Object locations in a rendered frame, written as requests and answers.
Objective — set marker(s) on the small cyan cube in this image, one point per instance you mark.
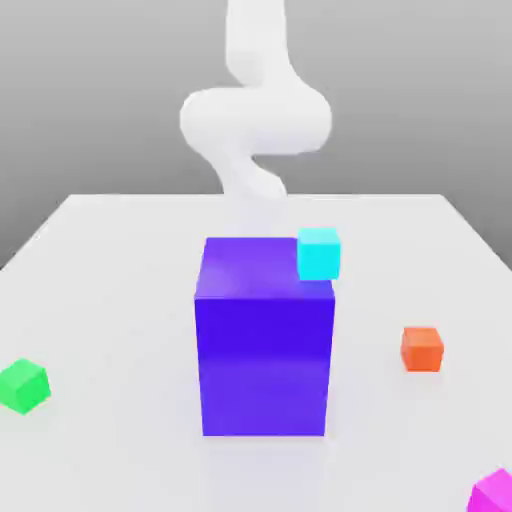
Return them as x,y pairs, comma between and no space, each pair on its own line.
318,256

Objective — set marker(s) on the small orange cube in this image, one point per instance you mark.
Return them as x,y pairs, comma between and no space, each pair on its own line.
422,352

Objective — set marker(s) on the small green cube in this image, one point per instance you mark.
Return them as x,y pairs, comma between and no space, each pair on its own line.
24,388

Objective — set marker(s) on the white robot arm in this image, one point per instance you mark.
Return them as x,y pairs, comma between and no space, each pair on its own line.
256,120

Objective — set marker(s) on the small magenta cube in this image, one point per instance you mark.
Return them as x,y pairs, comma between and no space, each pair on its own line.
494,494

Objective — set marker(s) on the large purple box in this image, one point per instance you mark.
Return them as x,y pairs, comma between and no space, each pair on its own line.
264,360

